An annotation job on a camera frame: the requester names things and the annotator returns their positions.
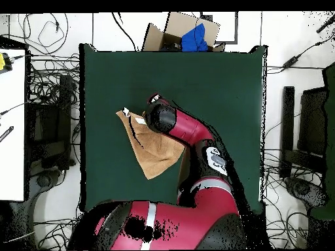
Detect yellow and black device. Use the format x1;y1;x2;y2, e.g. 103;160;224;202
0;52;13;75

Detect black equipment stand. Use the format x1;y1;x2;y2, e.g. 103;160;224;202
278;86;328;178
26;74;77;171

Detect blue cloth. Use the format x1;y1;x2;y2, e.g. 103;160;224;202
181;23;209;52

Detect grey looped cable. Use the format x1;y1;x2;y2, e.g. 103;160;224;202
23;12;69;56

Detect white desk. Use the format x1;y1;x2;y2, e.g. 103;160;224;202
0;48;27;202

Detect orange terry towel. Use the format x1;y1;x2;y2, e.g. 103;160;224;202
115;107;186;180

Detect dark green table cloth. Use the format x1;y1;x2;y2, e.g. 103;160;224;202
79;42;268;213

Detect black cable tangle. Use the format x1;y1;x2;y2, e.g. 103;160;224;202
33;211;82;250
261;148;325;249
26;52;80;110

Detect brown cardboard box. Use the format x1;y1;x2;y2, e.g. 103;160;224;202
141;11;226;52

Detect black power adapter with cable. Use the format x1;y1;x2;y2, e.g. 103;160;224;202
266;33;335;75

